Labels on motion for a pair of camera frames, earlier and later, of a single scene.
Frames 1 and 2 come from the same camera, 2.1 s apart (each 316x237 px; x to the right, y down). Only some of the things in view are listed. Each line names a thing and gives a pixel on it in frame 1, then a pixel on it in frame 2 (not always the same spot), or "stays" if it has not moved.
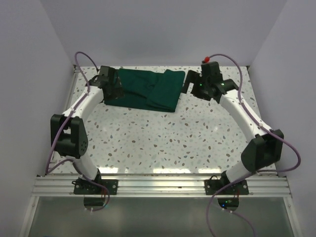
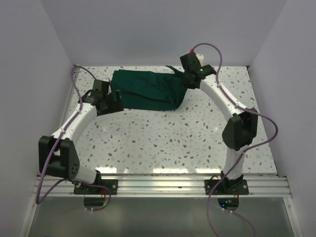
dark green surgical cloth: [149, 90] stays
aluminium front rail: [162, 186] stays
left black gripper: [117, 92] to [116, 106]
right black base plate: [213, 185] stays
